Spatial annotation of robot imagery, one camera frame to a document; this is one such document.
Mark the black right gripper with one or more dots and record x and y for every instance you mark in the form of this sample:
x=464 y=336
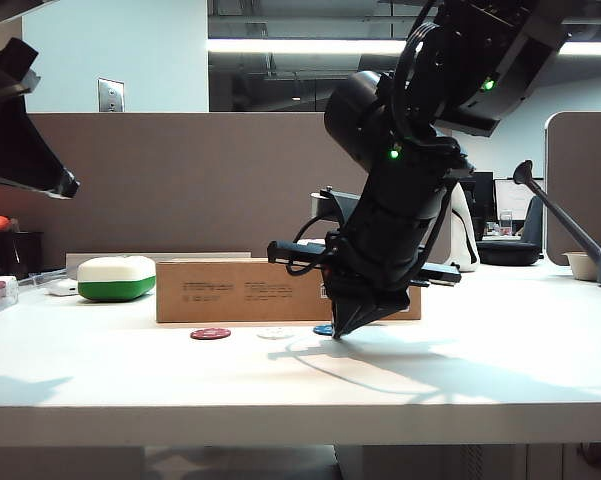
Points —
x=375 y=270

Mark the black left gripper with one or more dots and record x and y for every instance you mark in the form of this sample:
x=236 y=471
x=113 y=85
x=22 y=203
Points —
x=5 y=70

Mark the blue poker chip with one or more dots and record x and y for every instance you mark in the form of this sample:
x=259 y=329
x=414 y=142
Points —
x=322 y=329

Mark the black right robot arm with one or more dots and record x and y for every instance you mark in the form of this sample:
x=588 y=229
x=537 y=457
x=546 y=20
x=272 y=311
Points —
x=360 y=115

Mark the white poker chip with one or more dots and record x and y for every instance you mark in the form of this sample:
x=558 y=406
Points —
x=275 y=333

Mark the brown cardboard box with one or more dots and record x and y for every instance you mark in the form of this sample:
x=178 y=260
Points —
x=230 y=290

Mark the clear acrylic chip tray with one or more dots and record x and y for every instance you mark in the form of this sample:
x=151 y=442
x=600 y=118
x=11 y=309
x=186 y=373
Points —
x=0 y=302

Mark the red poker chip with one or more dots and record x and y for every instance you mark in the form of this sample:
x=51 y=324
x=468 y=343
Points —
x=210 y=334

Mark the black mesh pen holder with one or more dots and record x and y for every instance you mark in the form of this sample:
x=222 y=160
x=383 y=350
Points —
x=27 y=250

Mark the white and black plush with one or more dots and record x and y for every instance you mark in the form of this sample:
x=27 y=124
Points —
x=465 y=240

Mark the clear acrylic case lid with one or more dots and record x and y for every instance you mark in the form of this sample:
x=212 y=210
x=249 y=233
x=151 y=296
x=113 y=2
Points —
x=40 y=277

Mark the black round cushion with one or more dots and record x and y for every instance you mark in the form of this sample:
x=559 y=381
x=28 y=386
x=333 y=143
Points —
x=507 y=253

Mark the green and white container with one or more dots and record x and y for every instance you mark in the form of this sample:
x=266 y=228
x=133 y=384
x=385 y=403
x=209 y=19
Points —
x=115 y=280

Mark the small clear background bottle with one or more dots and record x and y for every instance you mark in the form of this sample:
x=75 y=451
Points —
x=505 y=222

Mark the black monitor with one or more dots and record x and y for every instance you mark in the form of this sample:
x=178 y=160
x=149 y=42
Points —
x=482 y=192

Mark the wide brown desk partition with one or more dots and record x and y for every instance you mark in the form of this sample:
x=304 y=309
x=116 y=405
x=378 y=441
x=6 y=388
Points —
x=180 y=190

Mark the monitor with white screen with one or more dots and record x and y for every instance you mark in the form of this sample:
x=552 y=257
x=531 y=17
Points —
x=512 y=197

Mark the blue-grey office chair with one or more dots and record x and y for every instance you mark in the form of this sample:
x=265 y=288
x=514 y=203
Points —
x=532 y=220

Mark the grey watering can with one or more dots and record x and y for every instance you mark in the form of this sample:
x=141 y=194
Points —
x=560 y=210

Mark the cream paper bowl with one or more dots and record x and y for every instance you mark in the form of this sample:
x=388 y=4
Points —
x=582 y=265

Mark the narrow brown desk partition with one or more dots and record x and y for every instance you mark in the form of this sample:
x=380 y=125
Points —
x=585 y=165

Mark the long ceiling light strip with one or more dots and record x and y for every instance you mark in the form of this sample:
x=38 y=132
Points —
x=305 y=46

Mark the metal wall plate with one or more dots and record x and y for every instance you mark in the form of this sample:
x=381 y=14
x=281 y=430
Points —
x=111 y=95

